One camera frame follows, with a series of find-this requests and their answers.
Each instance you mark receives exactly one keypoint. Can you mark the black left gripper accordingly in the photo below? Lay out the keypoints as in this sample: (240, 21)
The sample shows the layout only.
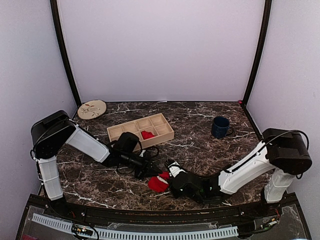
(146, 170)

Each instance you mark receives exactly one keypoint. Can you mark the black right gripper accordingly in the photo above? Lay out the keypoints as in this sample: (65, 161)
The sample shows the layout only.
(175, 192)

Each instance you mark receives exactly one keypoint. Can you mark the plain red sock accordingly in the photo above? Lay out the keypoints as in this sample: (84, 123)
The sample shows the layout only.
(159, 183)

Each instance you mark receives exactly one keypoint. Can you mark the red snowflake santa sock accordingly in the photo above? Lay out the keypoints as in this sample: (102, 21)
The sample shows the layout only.
(147, 134)

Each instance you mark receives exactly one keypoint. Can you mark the wooden compartment tray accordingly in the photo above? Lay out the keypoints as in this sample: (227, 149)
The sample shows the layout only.
(157, 124)

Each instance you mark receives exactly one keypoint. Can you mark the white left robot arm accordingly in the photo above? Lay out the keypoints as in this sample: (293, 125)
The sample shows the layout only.
(50, 134)

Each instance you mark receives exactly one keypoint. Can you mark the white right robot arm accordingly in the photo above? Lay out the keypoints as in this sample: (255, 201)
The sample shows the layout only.
(285, 152)

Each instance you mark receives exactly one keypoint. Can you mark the dark blue mug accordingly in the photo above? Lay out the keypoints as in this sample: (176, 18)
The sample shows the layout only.
(221, 127)

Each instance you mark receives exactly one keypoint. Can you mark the bird painted ceramic plate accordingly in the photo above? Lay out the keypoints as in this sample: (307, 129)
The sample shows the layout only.
(91, 109)

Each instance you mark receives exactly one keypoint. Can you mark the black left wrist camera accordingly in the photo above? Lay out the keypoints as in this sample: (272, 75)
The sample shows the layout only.
(127, 142)

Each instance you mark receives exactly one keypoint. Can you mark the black front table rail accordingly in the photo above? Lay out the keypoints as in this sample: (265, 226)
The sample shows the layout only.
(150, 213)

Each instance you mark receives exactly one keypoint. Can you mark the white slotted cable duct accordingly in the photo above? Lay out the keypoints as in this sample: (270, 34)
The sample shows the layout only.
(121, 231)

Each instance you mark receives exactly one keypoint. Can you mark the black left frame post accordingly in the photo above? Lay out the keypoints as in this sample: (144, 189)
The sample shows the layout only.
(63, 51)

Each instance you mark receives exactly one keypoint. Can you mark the black frame post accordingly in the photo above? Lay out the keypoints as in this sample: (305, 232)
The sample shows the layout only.
(258, 53)
(63, 51)

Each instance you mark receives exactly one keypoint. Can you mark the black right frame post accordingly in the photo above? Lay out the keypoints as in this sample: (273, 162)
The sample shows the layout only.
(258, 53)

